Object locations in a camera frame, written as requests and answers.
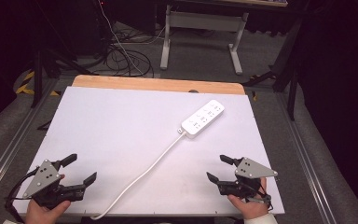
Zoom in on wooden table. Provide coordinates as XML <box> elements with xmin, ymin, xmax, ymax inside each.
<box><xmin>71</xmin><ymin>74</ymin><xmax>246</xmax><ymax>96</ymax></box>

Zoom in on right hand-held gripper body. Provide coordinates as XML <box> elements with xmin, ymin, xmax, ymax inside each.
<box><xmin>217</xmin><ymin>157</ymin><xmax>279</xmax><ymax>199</ymax></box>

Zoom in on black metal stand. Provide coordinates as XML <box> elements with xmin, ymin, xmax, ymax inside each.
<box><xmin>241</xmin><ymin>17</ymin><xmax>304</xmax><ymax>121</ymax></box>

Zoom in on person's right hand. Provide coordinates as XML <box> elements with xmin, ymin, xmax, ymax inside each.
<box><xmin>227</xmin><ymin>176</ymin><xmax>270</xmax><ymax>220</ymax></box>

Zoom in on white metal desk frame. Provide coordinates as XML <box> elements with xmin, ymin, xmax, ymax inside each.
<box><xmin>159</xmin><ymin>3</ymin><xmax>250</xmax><ymax>76</ymax></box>

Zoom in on aluminium floor rail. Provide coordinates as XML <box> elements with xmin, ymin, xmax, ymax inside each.
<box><xmin>275</xmin><ymin>92</ymin><xmax>338</xmax><ymax>224</ymax></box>
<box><xmin>0</xmin><ymin>77</ymin><xmax>61</xmax><ymax>204</ymax></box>

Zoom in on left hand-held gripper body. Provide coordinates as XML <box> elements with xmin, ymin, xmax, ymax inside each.
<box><xmin>22</xmin><ymin>159</ymin><xmax>86</xmax><ymax>210</ymax></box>

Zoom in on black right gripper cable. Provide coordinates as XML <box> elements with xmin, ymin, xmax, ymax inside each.
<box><xmin>247</xmin><ymin>177</ymin><xmax>275</xmax><ymax>212</ymax></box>

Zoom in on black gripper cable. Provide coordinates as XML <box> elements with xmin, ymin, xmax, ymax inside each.
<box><xmin>247</xmin><ymin>177</ymin><xmax>275</xmax><ymax>212</ymax></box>
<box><xmin>5</xmin><ymin>167</ymin><xmax>41</xmax><ymax>224</ymax></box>

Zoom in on white power strip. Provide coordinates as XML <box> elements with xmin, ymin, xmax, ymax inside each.
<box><xmin>177</xmin><ymin>99</ymin><xmax>226</xmax><ymax>140</ymax></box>

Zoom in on yellow black floor tape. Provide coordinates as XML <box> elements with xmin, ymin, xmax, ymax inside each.
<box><xmin>15</xmin><ymin>70</ymin><xmax>61</xmax><ymax>97</ymax></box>

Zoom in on white power strip cable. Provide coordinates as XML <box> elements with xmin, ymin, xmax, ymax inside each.
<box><xmin>89</xmin><ymin>131</ymin><xmax>188</xmax><ymax>221</ymax></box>

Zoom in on white table board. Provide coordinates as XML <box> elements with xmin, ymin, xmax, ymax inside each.
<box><xmin>13</xmin><ymin>86</ymin><xmax>286</xmax><ymax>217</ymax></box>

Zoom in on black floor cables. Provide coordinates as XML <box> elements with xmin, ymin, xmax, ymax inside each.
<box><xmin>104</xmin><ymin>27</ymin><xmax>155</xmax><ymax>78</ymax></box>

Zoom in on wooden desktop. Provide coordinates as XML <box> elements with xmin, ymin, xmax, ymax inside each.
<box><xmin>180</xmin><ymin>0</ymin><xmax>289</xmax><ymax>8</ymax></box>

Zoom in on person's left hand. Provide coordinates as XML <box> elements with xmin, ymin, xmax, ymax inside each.
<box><xmin>24</xmin><ymin>174</ymin><xmax>73</xmax><ymax>224</ymax></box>

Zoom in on black tripod stand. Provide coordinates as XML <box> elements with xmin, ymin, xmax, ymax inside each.
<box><xmin>29</xmin><ymin>0</ymin><xmax>99</xmax><ymax>109</ymax></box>

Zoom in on white floor cable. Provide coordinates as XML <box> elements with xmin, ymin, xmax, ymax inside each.
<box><xmin>98</xmin><ymin>0</ymin><xmax>166</xmax><ymax>77</ymax></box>

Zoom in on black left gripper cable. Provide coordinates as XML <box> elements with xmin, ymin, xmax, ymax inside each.
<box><xmin>5</xmin><ymin>167</ymin><xmax>41</xmax><ymax>224</ymax></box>

